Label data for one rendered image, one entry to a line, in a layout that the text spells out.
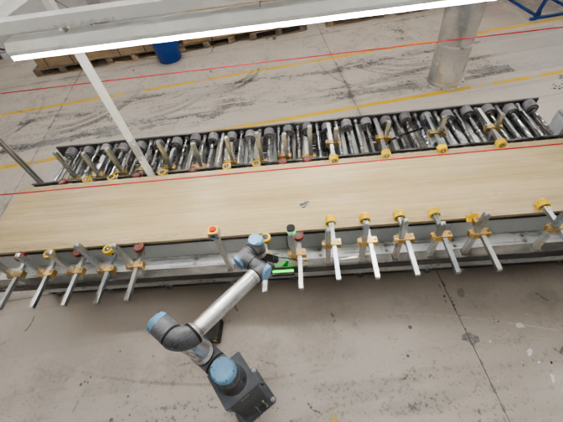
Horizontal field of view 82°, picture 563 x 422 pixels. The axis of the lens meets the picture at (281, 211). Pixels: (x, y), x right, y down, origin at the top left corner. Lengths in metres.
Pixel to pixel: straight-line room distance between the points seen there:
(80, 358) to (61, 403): 0.35
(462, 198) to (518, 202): 0.38
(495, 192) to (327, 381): 1.97
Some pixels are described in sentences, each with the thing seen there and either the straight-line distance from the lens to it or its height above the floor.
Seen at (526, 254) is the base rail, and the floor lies 0.69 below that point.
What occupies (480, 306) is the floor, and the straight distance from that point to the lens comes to 3.43.
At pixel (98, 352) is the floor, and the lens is 3.63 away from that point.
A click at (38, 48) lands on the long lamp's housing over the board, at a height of 2.34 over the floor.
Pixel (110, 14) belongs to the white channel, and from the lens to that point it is 1.81.
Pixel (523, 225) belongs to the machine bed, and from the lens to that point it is 3.11.
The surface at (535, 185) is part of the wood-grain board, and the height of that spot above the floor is 0.90.
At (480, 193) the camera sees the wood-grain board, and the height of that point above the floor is 0.90.
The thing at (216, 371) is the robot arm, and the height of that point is 0.87.
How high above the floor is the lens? 2.90
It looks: 50 degrees down
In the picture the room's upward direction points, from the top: 10 degrees counter-clockwise
